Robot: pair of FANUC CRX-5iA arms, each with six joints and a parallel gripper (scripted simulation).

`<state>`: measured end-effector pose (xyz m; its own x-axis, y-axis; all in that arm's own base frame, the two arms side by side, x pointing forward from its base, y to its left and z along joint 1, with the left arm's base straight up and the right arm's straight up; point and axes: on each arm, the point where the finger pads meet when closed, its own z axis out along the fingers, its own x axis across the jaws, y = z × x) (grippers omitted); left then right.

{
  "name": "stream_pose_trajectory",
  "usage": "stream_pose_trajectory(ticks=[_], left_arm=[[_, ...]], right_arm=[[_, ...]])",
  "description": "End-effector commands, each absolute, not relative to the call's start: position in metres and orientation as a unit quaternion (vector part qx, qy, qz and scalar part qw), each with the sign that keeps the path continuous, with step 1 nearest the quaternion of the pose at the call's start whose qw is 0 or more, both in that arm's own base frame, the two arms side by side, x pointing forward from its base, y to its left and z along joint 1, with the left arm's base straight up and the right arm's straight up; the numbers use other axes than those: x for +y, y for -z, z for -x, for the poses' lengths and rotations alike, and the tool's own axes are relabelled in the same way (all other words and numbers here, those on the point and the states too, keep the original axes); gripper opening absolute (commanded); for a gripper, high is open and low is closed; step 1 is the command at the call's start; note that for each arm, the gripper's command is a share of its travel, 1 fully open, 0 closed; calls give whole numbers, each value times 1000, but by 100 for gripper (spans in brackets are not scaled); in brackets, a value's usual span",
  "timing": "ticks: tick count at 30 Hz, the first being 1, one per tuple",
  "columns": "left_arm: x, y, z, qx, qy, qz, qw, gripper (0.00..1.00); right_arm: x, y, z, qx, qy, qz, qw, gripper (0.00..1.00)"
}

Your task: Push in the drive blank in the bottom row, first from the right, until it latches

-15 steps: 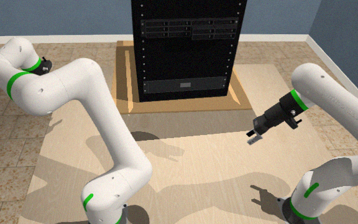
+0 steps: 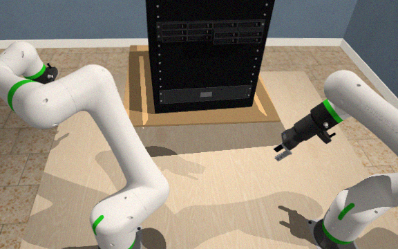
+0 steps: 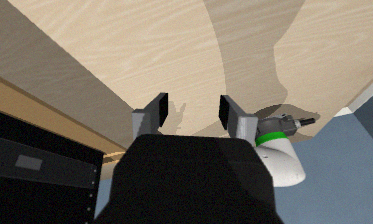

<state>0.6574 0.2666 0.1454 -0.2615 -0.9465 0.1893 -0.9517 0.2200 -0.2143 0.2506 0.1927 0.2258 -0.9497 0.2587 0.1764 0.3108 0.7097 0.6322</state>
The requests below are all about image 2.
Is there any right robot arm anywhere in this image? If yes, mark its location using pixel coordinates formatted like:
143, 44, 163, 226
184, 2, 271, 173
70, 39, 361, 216
314, 70, 398, 249

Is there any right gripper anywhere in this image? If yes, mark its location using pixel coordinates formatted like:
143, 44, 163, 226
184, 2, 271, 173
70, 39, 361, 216
274, 102, 338, 161

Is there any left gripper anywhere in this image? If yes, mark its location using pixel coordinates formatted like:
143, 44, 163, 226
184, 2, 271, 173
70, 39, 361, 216
33, 63, 58, 84

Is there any tan wooden base board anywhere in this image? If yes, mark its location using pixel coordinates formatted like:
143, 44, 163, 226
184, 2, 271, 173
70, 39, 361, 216
124, 45, 281, 127

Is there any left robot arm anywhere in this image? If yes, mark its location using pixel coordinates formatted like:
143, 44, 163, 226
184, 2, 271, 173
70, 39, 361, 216
0, 41, 169, 249

